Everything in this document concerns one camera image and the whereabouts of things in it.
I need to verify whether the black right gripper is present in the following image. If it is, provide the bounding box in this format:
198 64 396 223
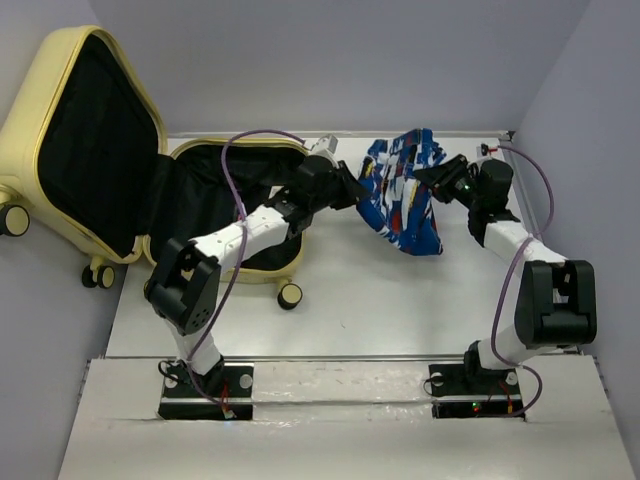
410 153 483 210

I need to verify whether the blue white patterned garment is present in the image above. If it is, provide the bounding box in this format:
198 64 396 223
356 128 446 256

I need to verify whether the pale yellow hard-shell suitcase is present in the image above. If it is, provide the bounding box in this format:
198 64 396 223
1 25 306 289

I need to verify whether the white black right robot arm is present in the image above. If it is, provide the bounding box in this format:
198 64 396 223
415 155 597 398

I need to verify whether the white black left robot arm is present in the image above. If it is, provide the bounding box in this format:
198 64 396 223
144 155 369 399

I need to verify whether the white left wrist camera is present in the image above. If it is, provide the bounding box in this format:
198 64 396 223
309 134 338 158

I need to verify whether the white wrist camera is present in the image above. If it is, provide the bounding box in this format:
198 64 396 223
479 143 500 157
309 134 338 158

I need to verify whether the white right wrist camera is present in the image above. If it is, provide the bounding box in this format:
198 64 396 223
479 143 500 157

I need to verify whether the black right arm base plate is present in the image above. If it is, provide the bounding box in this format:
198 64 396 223
423 363 524 419

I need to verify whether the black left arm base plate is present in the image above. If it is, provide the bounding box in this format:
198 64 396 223
157 360 254 421

